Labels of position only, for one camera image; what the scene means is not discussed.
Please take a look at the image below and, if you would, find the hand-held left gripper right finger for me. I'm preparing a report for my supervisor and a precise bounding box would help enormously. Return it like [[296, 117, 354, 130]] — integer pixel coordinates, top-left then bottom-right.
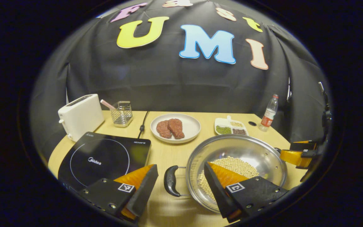
[[204, 162, 291, 224]]

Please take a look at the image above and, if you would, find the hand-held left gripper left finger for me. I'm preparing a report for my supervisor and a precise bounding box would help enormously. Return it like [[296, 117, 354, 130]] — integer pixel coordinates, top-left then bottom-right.
[[76, 165, 159, 223]]

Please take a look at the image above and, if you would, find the pile of soybeans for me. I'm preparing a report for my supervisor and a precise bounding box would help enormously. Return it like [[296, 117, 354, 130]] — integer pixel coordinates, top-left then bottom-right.
[[198, 156, 260, 202]]

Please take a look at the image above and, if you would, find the stainless steel pot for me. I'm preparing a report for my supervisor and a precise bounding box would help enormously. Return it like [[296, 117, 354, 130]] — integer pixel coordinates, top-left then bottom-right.
[[164, 134, 288, 213]]

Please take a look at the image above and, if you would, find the black induction cooktop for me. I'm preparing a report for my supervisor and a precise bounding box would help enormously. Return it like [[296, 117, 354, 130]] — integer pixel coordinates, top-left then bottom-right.
[[58, 131, 151, 192]]

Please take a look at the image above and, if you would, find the clear plastic water bottle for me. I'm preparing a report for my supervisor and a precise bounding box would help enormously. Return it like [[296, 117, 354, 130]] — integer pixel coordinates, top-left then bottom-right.
[[259, 94, 279, 132]]

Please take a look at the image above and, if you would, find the white divided bean dish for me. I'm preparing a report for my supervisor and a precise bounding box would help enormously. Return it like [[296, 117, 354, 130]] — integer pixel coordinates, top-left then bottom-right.
[[214, 115, 249, 136]]

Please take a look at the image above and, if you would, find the red meat slice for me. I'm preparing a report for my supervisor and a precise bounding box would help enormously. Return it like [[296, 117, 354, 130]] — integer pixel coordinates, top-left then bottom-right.
[[156, 120, 172, 139], [168, 118, 185, 139]]

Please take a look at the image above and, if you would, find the white round plate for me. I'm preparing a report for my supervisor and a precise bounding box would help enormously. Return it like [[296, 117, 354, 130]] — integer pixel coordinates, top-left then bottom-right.
[[150, 113, 201, 144]]

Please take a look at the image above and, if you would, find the pink striped straw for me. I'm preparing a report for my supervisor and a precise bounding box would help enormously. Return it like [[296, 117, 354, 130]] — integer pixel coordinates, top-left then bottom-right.
[[100, 99, 116, 110]]

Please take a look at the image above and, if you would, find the white toaster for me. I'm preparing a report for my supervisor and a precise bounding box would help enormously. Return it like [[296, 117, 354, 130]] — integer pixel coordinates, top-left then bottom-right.
[[58, 94, 105, 142]]

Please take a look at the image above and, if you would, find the black backdrop cloth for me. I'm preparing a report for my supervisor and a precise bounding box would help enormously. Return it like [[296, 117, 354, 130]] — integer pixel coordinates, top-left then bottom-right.
[[30, 0, 330, 158]]

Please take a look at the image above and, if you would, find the black power cable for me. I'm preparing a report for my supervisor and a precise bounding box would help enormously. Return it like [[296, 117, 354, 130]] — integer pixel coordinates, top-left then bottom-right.
[[137, 111, 150, 139]]

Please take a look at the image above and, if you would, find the metal wire holder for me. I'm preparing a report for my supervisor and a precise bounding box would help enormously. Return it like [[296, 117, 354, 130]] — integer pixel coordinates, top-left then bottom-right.
[[110, 101, 133, 127]]

